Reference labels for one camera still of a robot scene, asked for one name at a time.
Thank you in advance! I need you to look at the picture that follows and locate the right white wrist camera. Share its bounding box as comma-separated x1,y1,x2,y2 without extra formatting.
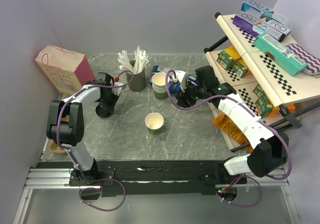
172,70,187,91

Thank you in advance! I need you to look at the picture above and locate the orange snack packet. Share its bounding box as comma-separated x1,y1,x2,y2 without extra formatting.
212,113,249,145

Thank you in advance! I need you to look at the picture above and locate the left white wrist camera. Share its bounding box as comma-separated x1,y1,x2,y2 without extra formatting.
111,82,126,96

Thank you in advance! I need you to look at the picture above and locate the blue toothpaste box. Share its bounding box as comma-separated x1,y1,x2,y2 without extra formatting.
241,0,290,25

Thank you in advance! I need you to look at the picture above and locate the green yellow box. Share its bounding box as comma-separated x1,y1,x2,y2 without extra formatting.
216,46,242,70
232,59,252,78

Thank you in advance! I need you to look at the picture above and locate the teal box with barcode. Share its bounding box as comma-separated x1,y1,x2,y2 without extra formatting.
254,33,308,77

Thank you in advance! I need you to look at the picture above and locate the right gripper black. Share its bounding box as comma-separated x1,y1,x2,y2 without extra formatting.
174,79,207,110

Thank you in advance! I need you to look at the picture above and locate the stack of green paper cups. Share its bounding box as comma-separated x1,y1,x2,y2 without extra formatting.
152,72,168,100

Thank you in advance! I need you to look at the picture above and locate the aluminium rail frame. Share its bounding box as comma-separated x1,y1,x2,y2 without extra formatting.
14,168,301,224

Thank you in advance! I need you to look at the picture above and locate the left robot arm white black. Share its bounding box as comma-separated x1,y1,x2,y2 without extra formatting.
46,72,122,185

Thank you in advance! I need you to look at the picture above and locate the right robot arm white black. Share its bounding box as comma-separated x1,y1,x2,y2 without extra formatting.
167,65,293,183

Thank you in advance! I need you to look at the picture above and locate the green paper cup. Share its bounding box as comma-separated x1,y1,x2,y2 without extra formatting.
144,113,164,135

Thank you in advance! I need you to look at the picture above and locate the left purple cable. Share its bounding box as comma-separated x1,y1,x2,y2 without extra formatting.
56,69,134,212

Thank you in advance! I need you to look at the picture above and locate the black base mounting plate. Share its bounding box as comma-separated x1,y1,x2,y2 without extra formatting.
69,160,237,197

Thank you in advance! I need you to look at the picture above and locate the green yellow box upper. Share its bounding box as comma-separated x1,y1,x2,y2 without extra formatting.
216,46,242,70

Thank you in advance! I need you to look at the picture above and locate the orange chips bag lower shelf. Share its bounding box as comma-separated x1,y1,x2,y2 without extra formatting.
268,104,296,117

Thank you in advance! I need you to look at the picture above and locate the black plastic cup lid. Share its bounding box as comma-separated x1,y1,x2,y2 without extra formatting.
95,106,114,118

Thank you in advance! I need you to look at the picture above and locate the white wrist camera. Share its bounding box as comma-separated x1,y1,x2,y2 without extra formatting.
111,82,126,96
172,70,187,91

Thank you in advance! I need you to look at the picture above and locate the cardboard cup carrier tray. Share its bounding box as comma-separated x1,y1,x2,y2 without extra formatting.
48,116,70,156

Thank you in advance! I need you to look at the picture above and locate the green box lower shelf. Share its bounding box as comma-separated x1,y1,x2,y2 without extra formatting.
253,84,274,117

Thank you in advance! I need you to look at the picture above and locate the purple wavy striped pouch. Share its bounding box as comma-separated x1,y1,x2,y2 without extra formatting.
286,43,320,77

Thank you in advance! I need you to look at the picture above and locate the beige tiered shelf rack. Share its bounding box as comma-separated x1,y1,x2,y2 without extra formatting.
203,11,320,152

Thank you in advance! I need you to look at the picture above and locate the purple toothpaste box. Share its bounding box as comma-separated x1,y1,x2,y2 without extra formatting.
232,11,291,42

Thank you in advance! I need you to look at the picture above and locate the blue chips bag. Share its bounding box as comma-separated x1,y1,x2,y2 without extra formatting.
149,65,199,94

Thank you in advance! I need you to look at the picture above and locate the pink paper gift bag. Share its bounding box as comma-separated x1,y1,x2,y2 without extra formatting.
35,43,96,95

